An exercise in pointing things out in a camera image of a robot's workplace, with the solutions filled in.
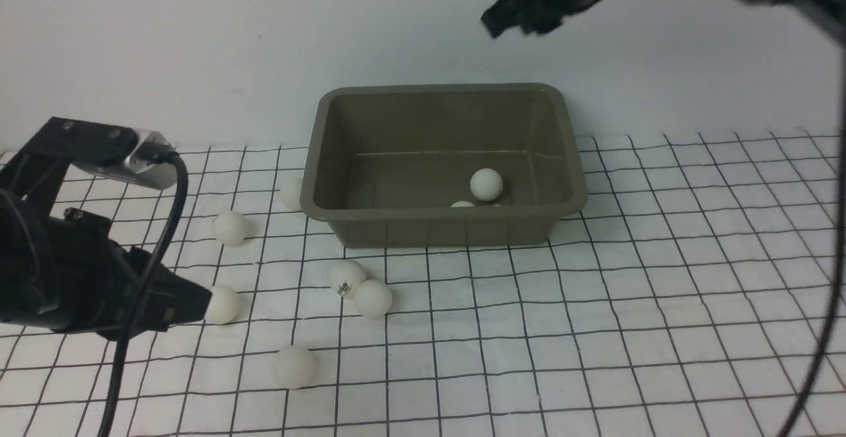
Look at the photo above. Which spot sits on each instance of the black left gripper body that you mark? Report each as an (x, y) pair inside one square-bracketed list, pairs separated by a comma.
[(97, 277)]

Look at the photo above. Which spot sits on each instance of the white black-grid tablecloth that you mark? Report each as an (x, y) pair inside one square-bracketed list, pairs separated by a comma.
[(685, 299)]

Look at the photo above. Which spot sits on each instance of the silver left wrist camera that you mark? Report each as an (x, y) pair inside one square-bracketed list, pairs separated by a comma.
[(126, 154)]

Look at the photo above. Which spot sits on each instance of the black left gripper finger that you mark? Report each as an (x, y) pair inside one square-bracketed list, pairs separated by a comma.
[(186, 301)]

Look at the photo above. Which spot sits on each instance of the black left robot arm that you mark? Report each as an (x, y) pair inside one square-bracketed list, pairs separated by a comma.
[(29, 283)]

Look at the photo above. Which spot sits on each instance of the white logo ping-pong ball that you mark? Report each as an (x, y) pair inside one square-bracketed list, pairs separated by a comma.
[(344, 276)]

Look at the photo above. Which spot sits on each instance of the olive plastic storage bin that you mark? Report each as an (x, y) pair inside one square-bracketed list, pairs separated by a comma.
[(385, 164)]

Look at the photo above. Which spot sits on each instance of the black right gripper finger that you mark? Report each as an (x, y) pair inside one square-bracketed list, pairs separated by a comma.
[(502, 16), (540, 27)]

